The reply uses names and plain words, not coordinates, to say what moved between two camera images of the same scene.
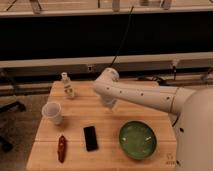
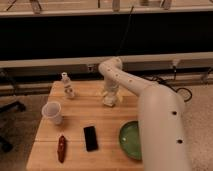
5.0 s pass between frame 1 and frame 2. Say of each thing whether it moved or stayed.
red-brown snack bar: stayed
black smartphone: stayed
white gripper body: moved
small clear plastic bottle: stayed
